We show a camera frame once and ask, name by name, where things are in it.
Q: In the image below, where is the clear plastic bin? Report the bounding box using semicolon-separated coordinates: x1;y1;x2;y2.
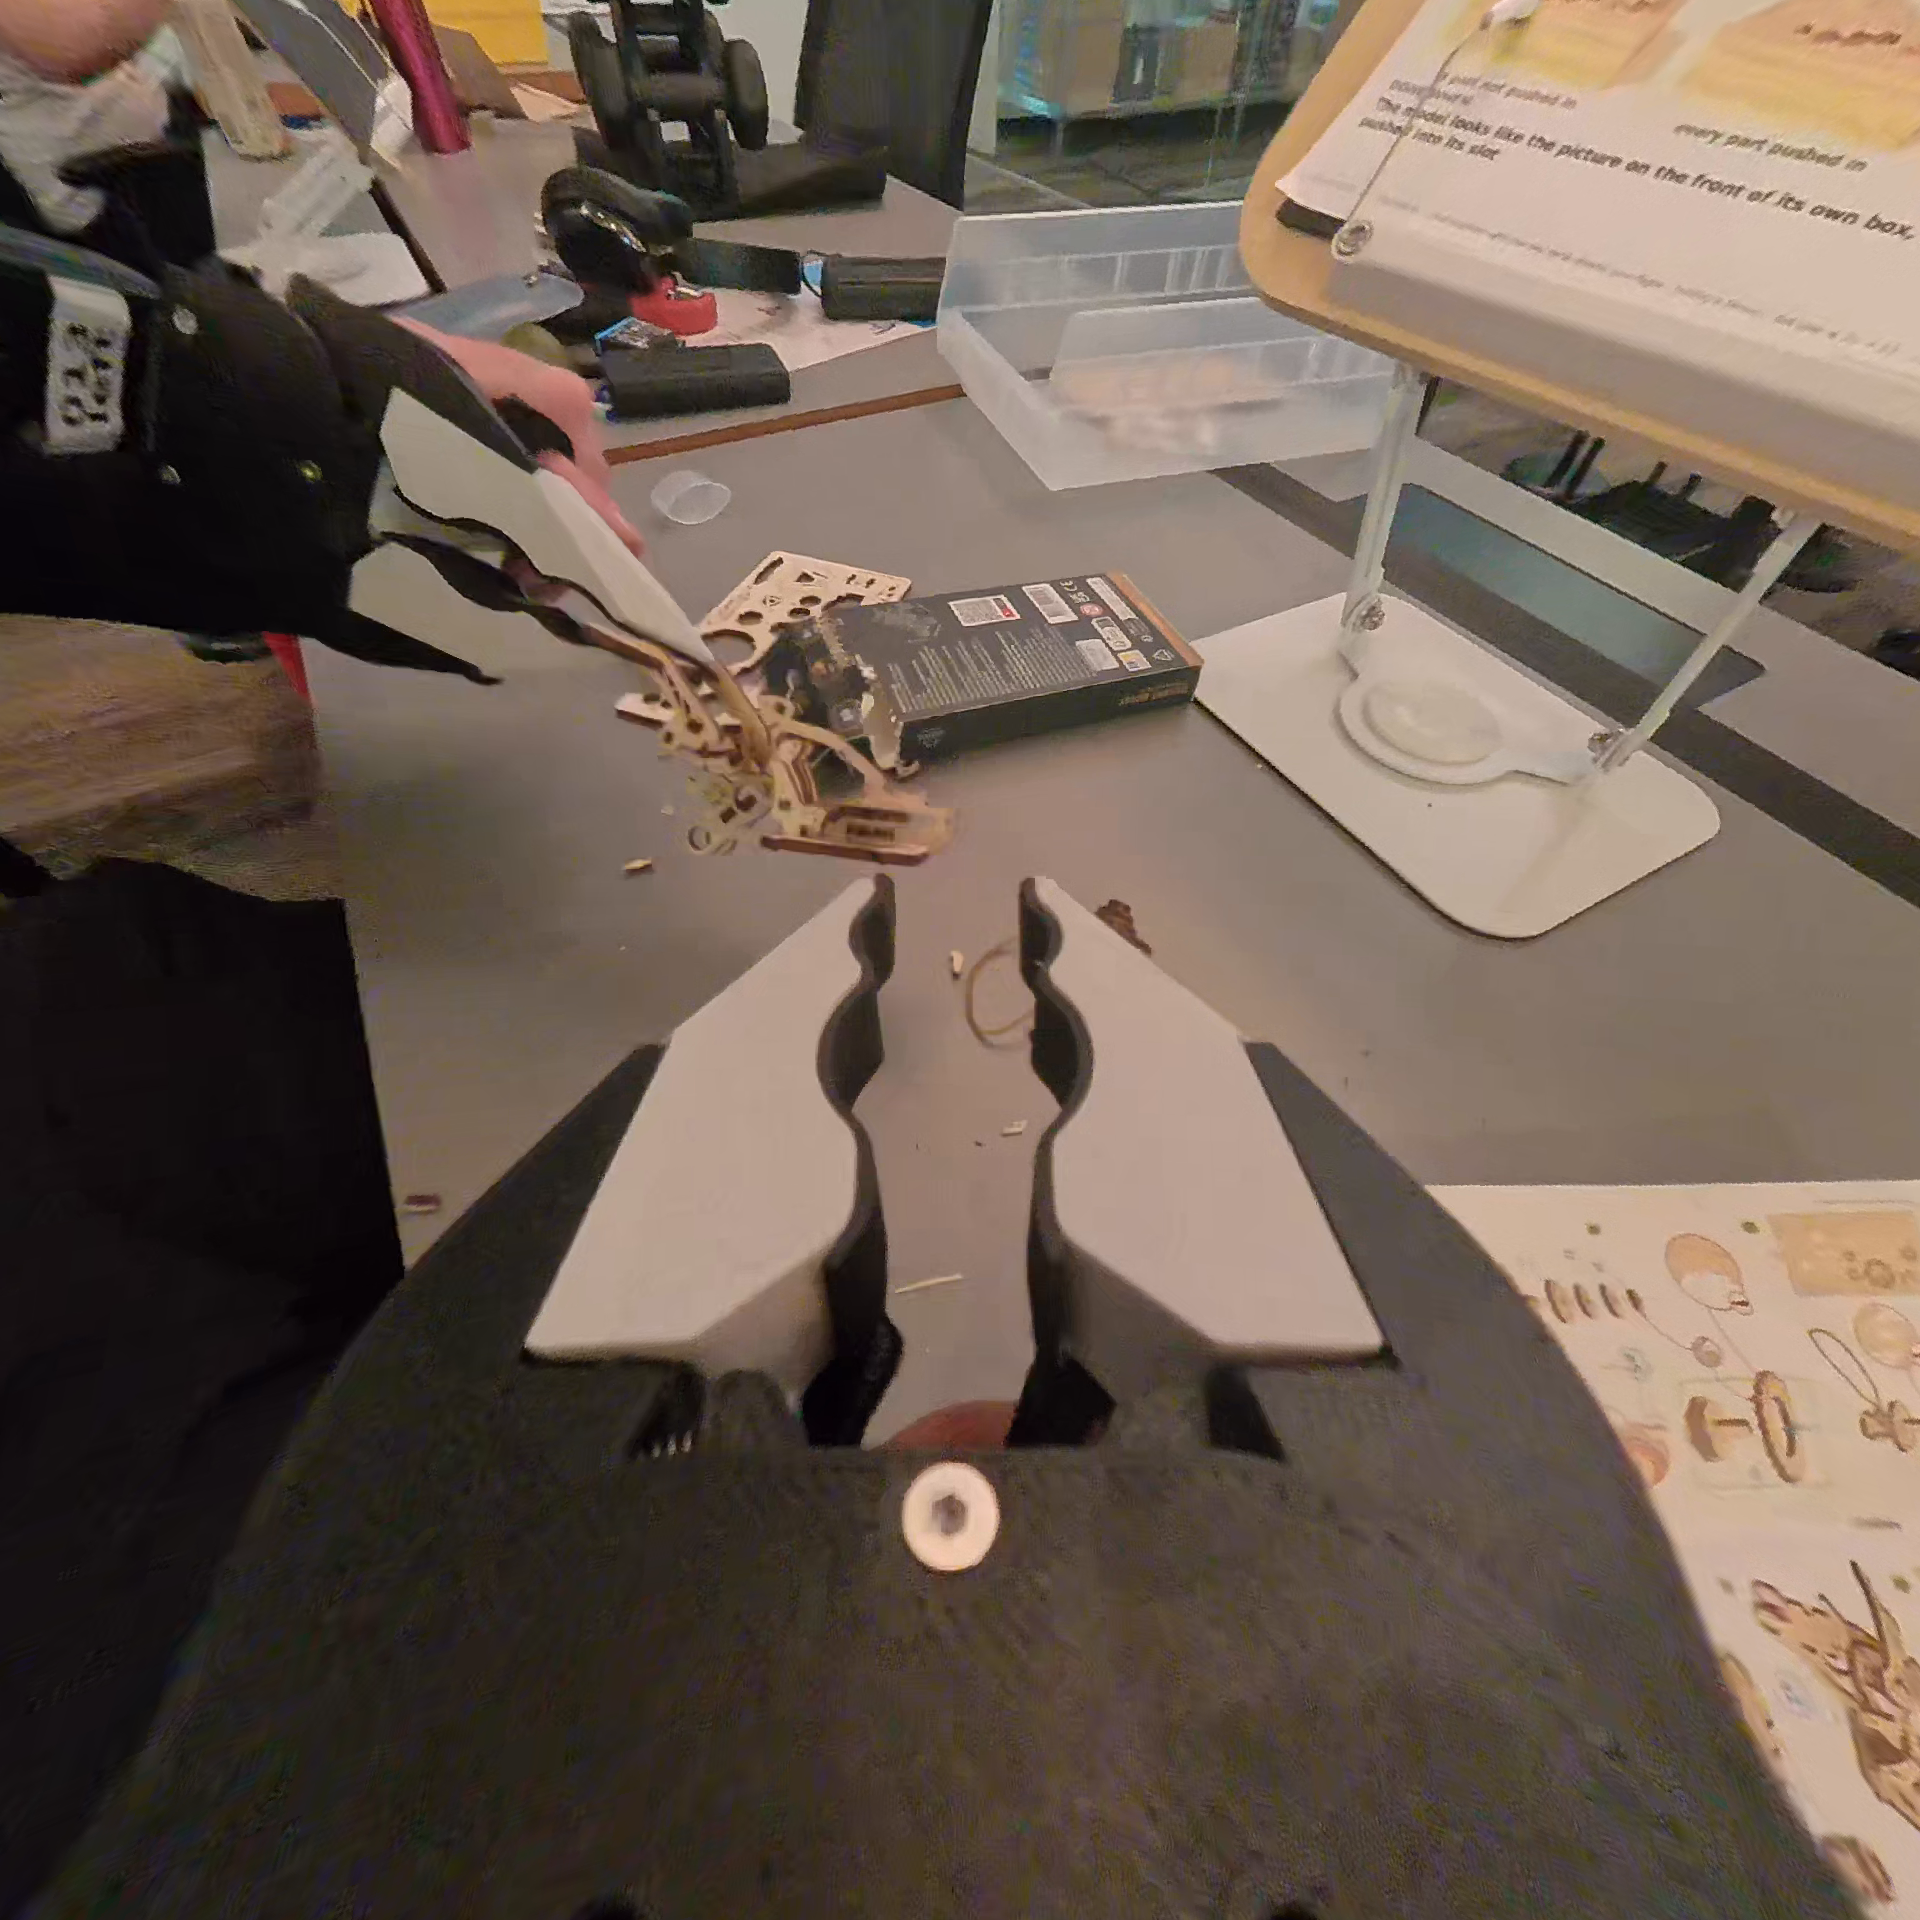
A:
936;202;1403;493

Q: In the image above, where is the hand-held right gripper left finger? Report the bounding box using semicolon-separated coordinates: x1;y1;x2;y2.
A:
522;873;897;1383

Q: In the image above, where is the black model kit box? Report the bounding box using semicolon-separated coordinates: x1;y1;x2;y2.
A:
767;569;1204;770

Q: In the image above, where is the person's left hand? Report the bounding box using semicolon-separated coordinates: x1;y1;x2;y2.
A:
399;318;649;559

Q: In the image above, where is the folded instruction booklet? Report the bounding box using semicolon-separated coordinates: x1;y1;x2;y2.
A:
1432;1178;1920;1920

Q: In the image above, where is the yellow rubber band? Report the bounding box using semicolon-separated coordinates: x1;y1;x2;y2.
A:
960;938;1041;1044

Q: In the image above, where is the wooden model frame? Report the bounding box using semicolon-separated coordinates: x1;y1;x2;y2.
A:
615;621;953;869

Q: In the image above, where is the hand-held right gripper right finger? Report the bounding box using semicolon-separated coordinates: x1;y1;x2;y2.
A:
1019;873;1388;1394

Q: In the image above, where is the black rectangular case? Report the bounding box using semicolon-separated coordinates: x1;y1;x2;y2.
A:
816;252;951;324
600;343;794;423

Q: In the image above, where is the white document stand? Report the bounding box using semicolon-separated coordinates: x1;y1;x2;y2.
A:
1191;0;1920;945

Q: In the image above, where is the magenta metal bottle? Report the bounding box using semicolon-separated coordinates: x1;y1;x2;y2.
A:
368;0;473;155

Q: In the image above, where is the black chair back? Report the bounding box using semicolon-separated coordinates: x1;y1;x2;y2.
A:
791;0;994;213

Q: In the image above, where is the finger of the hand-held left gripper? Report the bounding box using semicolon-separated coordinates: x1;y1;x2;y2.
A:
386;511;729;705
378;394;713;670

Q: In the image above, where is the white instruction stand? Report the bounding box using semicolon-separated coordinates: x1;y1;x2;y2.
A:
1276;0;1920;369

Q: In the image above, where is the punched wooden parts sheet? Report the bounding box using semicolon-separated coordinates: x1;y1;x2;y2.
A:
694;550;914;676

